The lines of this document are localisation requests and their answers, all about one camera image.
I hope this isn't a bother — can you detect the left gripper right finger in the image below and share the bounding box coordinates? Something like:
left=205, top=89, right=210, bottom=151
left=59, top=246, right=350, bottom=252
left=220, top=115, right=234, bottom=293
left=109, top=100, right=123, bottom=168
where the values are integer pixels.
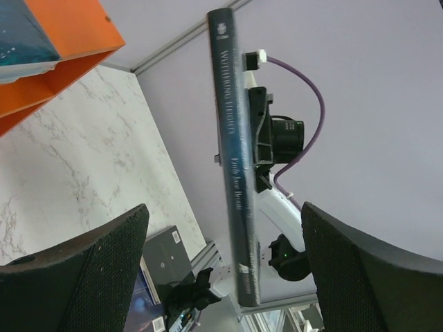
left=301, top=202, right=442, bottom=331

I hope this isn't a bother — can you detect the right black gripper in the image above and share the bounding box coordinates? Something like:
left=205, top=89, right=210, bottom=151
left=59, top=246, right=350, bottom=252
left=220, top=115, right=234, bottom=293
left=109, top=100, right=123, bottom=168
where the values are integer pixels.
left=214, top=86, right=305, bottom=192

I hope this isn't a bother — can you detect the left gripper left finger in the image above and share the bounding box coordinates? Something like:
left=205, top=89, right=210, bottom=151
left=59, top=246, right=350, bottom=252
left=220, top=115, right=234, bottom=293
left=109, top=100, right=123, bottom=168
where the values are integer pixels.
left=1, top=204, right=150, bottom=331

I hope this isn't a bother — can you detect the dark blue Wuthering Heights book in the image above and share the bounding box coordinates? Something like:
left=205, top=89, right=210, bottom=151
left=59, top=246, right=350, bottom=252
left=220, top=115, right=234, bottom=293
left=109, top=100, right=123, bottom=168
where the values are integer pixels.
left=207, top=8, right=260, bottom=307

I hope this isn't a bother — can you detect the teal ocean cover book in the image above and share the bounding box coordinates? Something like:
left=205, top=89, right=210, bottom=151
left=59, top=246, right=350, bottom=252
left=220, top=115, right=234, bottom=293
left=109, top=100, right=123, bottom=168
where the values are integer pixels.
left=0, top=0, right=61, bottom=66

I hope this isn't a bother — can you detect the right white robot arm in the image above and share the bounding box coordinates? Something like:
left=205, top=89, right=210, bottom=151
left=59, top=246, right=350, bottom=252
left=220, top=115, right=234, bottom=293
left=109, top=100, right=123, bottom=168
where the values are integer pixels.
left=215, top=86, right=311, bottom=307

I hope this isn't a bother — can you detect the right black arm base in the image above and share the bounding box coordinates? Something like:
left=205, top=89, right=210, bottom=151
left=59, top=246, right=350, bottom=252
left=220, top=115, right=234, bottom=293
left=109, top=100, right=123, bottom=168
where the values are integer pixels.
left=157, top=268, right=221, bottom=331

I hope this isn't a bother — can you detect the purple nebula cover book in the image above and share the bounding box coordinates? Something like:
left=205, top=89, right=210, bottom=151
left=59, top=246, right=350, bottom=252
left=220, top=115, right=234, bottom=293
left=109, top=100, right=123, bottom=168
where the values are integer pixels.
left=123, top=268, right=167, bottom=332

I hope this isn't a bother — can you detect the black book with barcode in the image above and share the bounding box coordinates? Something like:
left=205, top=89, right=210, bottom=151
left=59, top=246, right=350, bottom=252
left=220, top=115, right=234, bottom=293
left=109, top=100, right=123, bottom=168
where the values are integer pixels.
left=143, top=225, right=194, bottom=289

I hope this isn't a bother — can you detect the orange wooden shelf box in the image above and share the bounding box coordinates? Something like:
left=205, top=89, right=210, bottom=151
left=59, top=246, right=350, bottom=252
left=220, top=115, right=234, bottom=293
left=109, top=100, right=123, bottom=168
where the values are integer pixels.
left=1, top=1, right=125, bottom=135

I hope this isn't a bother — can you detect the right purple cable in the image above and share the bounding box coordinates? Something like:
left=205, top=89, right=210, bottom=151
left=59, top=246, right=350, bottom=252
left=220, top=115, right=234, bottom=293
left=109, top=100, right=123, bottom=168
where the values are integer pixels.
left=266, top=57, right=326, bottom=208

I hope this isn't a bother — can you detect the aluminium frame rail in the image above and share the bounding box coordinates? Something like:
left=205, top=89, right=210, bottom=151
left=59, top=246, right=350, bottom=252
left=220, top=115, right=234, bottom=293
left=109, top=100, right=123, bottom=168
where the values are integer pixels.
left=190, top=242, right=324, bottom=331

